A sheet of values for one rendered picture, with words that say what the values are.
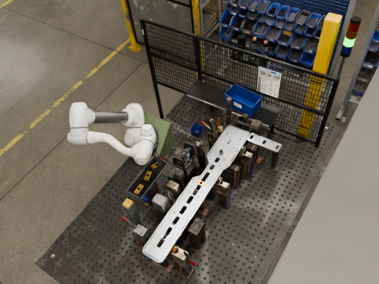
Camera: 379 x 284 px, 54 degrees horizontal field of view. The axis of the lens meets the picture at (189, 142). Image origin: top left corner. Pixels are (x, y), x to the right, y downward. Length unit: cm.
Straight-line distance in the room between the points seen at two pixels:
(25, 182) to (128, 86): 188
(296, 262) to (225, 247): 284
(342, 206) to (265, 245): 284
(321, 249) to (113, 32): 625
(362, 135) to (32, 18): 719
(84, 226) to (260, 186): 157
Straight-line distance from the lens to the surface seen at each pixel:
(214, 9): 582
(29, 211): 455
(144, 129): 258
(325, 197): 28
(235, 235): 313
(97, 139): 281
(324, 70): 309
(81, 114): 286
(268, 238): 314
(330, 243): 26
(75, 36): 659
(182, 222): 286
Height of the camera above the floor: 356
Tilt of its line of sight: 52 degrees down
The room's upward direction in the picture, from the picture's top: 7 degrees counter-clockwise
